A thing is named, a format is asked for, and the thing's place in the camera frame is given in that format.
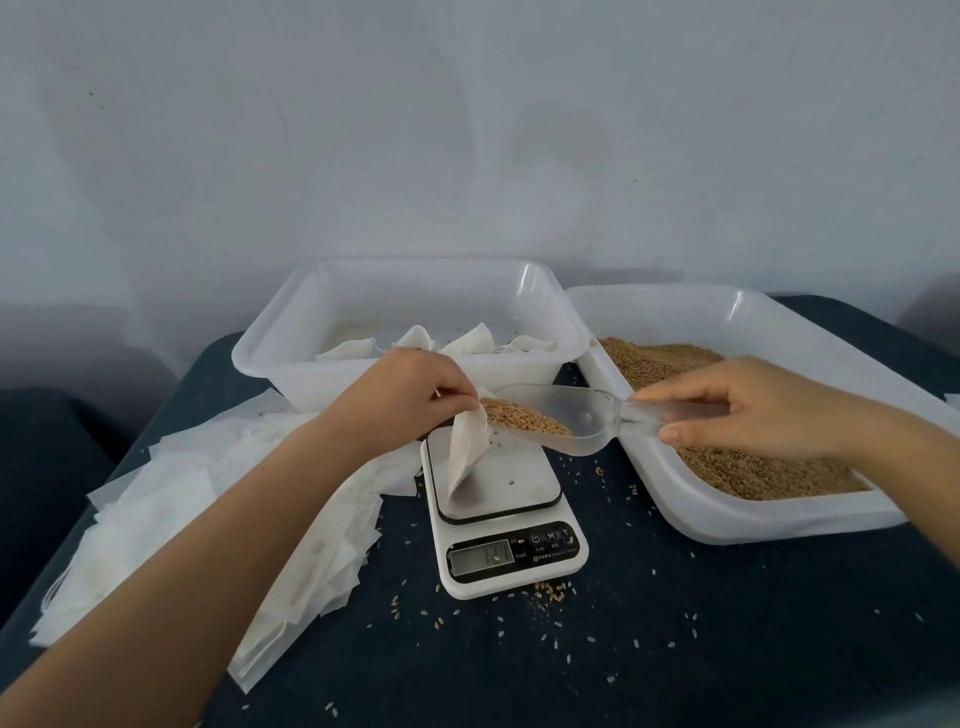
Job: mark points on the white tray of grain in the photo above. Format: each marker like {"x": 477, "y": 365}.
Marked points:
{"x": 690, "y": 518}

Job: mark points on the white plastic tub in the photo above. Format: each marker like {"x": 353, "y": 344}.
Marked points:
{"x": 300, "y": 375}

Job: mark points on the pile of white bags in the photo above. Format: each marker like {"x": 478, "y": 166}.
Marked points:
{"x": 150, "y": 510}

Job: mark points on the person's left hand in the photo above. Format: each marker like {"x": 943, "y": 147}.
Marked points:
{"x": 398, "y": 402}

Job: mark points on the person's right hand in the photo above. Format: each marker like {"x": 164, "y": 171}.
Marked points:
{"x": 765, "y": 408}

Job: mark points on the white digital kitchen scale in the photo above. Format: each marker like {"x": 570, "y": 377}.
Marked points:
{"x": 510, "y": 548}

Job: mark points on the clear plastic scoop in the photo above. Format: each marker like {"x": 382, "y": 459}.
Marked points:
{"x": 585, "y": 413}

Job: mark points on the dark blue tablecloth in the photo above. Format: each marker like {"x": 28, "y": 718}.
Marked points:
{"x": 720, "y": 630}
{"x": 45, "y": 495}

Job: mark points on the person's left forearm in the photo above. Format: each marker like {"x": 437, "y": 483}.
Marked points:
{"x": 165, "y": 600}

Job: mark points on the brown grain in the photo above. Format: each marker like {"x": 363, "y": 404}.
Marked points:
{"x": 765, "y": 477}

